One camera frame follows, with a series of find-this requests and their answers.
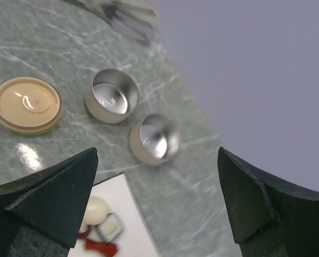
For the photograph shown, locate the sushi roll piece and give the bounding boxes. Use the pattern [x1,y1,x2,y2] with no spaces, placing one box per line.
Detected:
[95,213,124,243]

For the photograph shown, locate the white round bun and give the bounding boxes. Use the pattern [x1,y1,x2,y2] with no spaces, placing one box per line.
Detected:
[82,196,110,226]

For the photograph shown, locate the red bacon strip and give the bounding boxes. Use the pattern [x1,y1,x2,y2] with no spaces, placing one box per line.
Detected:
[78,225,118,257]

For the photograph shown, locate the steel bowl near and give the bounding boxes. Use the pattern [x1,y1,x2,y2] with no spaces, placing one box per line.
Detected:
[129,113,181,166]

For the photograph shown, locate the steel bowl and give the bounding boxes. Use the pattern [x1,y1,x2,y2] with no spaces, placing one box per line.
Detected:
[85,69,141,124]
[129,113,181,166]

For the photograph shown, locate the metal serving tongs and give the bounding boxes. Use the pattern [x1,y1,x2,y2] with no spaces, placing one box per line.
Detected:
[67,1,161,46]

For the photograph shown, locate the beige round lunch box lid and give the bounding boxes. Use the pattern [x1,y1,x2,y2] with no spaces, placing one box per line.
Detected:
[0,77,63,135]

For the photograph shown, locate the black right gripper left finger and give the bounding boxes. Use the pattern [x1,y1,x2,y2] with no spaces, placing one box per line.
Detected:
[0,147,98,256]

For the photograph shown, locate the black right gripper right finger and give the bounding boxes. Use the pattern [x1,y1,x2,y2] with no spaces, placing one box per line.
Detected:
[217,147,319,257]

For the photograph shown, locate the steel bowl far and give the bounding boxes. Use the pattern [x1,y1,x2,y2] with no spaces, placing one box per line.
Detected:
[85,69,141,124]

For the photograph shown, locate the white square plate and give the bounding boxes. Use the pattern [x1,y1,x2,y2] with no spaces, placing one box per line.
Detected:
[67,172,160,257]

